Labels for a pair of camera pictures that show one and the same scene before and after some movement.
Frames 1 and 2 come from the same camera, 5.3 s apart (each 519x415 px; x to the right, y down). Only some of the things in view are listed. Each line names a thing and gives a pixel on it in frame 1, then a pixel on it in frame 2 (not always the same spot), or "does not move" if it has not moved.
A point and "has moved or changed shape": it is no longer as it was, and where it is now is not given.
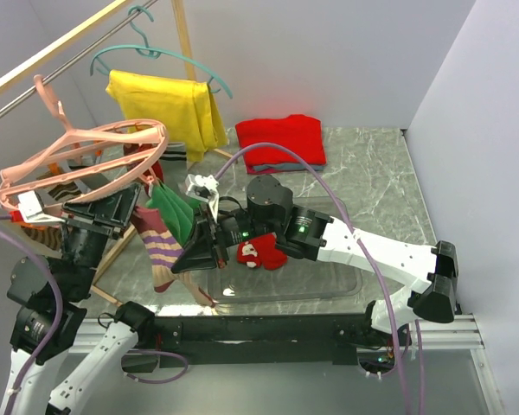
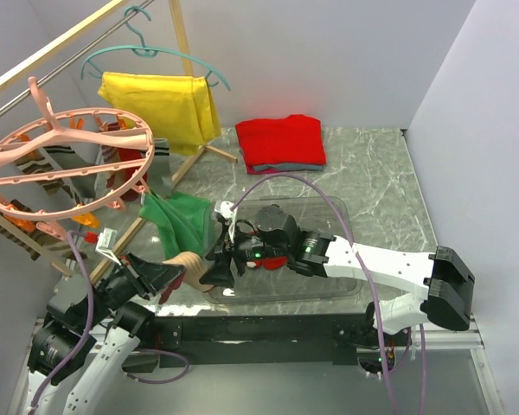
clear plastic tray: x=296 y=281 does not move
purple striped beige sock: x=163 y=252 has moved or changed shape
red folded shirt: x=299 y=133 does not move
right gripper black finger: x=200 y=252 → x=220 y=274
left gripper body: x=88 y=235 → x=119 y=286
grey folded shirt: x=285 y=167 does not move
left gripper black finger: x=115 y=207 → x=154 y=275
